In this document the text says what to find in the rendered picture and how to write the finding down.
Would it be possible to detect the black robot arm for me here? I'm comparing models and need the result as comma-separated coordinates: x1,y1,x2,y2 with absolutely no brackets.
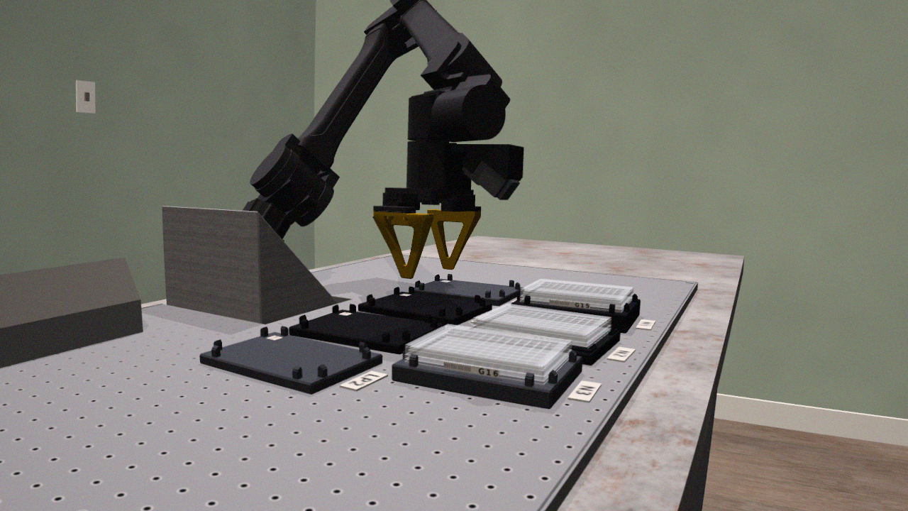
242,0,524,241

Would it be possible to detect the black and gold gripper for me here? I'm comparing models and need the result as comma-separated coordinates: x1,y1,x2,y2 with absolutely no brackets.
373,139,481,279

